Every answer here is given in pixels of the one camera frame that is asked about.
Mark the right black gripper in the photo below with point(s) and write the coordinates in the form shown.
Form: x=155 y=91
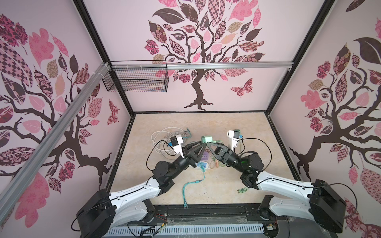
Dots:
x=226 y=156

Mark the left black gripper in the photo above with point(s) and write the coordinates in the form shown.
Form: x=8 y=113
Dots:
x=190 y=157

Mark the green charger plug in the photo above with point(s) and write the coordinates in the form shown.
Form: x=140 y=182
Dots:
x=207 y=139

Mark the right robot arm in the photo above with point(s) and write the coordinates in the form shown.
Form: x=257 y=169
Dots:
x=316 y=201

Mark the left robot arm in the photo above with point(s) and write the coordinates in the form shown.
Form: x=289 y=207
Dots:
x=105 y=210

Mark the purple power strip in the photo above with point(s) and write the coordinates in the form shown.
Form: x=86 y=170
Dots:
x=205 y=156

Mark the white blue power strip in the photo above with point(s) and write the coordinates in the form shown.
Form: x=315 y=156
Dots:
x=200 y=168

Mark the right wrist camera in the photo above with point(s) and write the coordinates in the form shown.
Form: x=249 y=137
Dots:
x=234 y=136

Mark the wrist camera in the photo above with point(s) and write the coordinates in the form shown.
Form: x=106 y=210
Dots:
x=176 y=143
x=234 y=136

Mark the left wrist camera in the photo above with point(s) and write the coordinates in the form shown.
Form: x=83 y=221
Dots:
x=176 y=143

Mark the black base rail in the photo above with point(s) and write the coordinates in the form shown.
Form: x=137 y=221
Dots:
x=244 y=213

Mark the back aluminium rail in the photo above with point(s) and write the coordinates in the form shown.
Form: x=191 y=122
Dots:
x=219 y=65

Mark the aluminium rail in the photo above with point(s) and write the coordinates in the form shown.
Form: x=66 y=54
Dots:
x=219 y=65
x=23 y=178

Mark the black wire basket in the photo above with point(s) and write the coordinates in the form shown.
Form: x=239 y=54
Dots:
x=137 y=76

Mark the white slotted cable duct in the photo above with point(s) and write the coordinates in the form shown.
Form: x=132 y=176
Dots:
x=186 y=231

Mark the left aluminium rail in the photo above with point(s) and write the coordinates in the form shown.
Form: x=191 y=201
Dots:
x=23 y=178

